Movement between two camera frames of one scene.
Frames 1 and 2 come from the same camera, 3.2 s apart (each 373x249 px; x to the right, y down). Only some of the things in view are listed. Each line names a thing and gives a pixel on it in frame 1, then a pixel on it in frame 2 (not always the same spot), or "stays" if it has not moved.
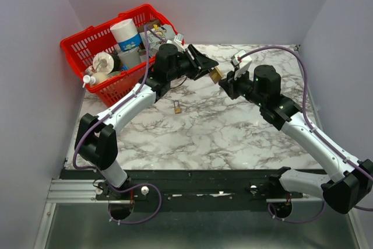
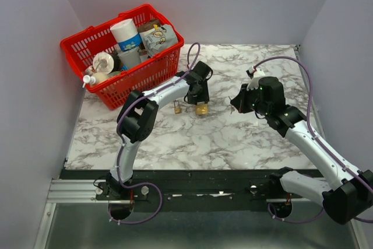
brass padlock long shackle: [216, 75] → [201, 109]
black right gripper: [229, 84] → [239, 101]
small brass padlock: [177, 109] stays
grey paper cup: [130, 58] stays
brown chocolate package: [141, 28] stays
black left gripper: [200, 63] → [203, 97]
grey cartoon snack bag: [165, 31] stays
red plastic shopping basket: [80, 47] stays
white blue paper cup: [125, 32] stays
